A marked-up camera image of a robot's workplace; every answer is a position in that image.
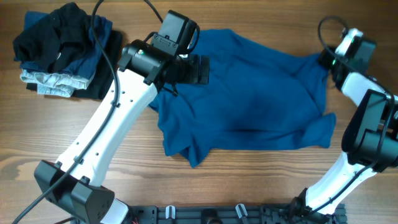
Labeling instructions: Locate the blue polo shirt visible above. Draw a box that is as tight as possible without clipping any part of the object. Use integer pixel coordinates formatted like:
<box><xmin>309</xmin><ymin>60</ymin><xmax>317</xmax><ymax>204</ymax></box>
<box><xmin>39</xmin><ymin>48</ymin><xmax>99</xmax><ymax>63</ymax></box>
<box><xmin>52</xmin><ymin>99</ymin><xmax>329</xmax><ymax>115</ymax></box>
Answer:
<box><xmin>150</xmin><ymin>29</ymin><xmax>336</xmax><ymax>167</ymax></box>

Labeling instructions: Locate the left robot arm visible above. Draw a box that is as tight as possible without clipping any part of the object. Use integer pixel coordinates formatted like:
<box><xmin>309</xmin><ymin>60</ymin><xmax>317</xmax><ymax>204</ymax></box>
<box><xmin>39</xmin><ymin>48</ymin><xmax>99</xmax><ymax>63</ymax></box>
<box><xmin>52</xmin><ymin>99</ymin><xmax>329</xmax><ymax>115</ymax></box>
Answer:
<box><xmin>34</xmin><ymin>11</ymin><xmax>209</xmax><ymax>223</ymax></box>

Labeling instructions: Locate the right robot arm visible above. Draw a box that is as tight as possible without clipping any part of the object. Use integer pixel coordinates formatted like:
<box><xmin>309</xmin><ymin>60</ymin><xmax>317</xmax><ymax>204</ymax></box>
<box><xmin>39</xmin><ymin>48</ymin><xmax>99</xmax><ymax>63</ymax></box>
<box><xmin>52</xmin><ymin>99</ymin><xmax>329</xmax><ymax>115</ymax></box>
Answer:
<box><xmin>284</xmin><ymin>27</ymin><xmax>397</xmax><ymax>223</ymax></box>

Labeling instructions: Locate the black folded garment bottom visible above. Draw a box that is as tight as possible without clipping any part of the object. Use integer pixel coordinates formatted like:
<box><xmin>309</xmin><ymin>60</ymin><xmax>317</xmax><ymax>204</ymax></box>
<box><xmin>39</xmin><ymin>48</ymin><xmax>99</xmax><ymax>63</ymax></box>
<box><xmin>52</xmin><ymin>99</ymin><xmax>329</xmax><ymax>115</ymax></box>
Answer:
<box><xmin>25</xmin><ymin>29</ymin><xmax>123</xmax><ymax>101</ymax></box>

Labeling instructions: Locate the black folded garment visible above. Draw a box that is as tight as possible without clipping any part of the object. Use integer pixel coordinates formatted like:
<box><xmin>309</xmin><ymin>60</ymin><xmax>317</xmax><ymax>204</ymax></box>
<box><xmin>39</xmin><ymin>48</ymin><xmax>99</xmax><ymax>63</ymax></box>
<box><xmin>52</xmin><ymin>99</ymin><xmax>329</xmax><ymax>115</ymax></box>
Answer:
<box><xmin>13</xmin><ymin>2</ymin><xmax>91</xmax><ymax>73</ymax></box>
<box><xmin>25</xmin><ymin>29</ymin><xmax>123</xmax><ymax>101</ymax></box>

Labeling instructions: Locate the navy blue folded garment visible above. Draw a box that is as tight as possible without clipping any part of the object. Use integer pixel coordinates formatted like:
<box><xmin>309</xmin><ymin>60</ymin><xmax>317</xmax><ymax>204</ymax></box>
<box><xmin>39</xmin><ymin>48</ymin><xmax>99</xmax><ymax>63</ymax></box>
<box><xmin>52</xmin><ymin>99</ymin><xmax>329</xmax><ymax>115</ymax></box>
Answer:
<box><xmin>24</xmin><ymin>11</ymin><xmax>113</xmax><ymax>80</ymax></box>

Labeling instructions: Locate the light grey folded garment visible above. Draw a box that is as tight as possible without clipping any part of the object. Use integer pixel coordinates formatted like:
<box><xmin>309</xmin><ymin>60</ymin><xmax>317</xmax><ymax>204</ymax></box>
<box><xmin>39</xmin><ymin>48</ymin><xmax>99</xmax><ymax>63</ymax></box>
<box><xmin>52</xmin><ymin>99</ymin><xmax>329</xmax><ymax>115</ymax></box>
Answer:
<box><xmin>20</xmin><ymin>69</ymin><xmax>94</xmax><ymax>98</ymax></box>

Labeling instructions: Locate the black folded garment top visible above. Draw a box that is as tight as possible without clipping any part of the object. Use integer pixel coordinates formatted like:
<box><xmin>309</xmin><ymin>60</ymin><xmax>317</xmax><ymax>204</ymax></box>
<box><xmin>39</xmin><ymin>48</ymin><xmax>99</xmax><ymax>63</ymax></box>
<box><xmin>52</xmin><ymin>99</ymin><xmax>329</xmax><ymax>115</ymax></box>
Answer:
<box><xmin>13</xmin><ymin>2</ymin><xmax>91</xmax><ymax>73</ymax></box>

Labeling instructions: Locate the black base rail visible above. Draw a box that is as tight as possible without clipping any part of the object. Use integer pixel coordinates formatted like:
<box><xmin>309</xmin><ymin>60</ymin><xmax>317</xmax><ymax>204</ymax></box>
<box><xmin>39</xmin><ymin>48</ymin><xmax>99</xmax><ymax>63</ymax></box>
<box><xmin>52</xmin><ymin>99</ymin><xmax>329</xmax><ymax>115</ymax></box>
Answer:
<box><xmin>124</xmin><ymin>203</ymin><xmax>348</xmax><ymax>224</ymax></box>

